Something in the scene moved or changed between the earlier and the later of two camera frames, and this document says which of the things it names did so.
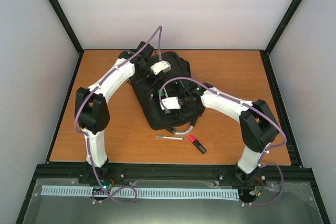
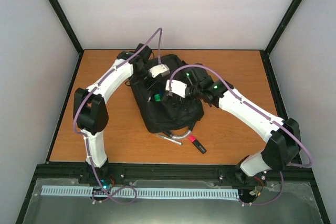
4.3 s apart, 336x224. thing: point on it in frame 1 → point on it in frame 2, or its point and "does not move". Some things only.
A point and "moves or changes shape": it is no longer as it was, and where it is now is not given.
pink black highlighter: (193, 139) does not move
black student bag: (168, 96) does not move
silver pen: (170, 137) moves or changes shape
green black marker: (162, 92) → (157, 97)
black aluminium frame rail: (140, 171) does not move
